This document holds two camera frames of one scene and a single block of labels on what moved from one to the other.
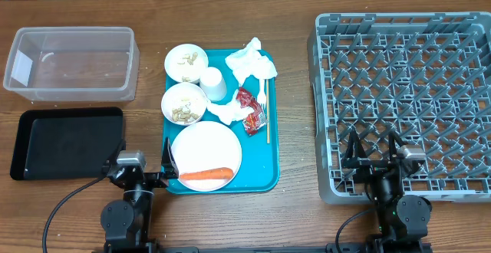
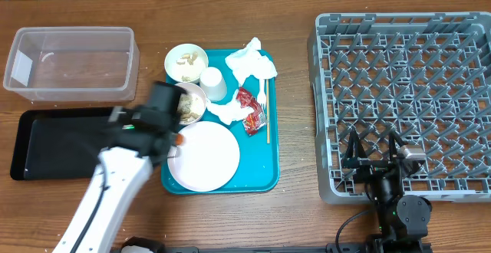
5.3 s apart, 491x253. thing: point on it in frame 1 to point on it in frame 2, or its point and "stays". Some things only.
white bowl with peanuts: x=184 y=63 stays
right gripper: x=352 y=160 stays
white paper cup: x=212 y=83 stays
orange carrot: x=222 y=172 to x=179 y=139
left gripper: x=167 y=164 to x=176 y=124
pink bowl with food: x=183 y=103 stays
